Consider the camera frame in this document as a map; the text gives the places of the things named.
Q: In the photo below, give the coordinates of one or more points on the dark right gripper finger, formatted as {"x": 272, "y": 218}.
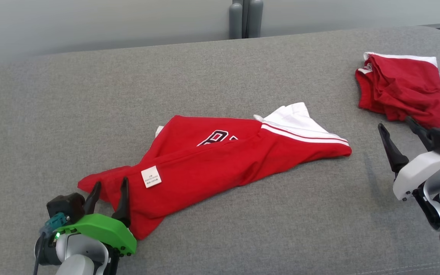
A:
{"x": 421, "y": 133}
{"x": 393, "y": 152}

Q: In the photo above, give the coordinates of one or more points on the red basketball shorts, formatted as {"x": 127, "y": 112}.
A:
{"x": 403, "y": 88}

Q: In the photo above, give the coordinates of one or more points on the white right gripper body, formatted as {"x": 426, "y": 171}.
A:
{"x": 418, "y": 172}

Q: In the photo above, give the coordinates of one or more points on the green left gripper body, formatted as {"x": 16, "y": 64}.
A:
{"x": 105, "y": 229}

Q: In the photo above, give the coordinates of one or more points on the grey partition post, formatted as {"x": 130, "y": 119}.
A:
{"x": 236, "y": 19}

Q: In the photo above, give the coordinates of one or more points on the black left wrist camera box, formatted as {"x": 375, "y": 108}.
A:
{"x": 65, "y": 204}

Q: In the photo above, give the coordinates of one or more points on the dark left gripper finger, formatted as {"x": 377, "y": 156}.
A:
{"x": 123, "y": 206}
{"x": 93, "y": 200}

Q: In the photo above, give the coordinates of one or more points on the grey fabric sofa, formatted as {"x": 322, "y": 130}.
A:
{"x": 204, "y": 76}

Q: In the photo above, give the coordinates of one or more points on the red basketball jersey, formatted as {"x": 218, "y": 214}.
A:
{"x": 204, "y": 168}

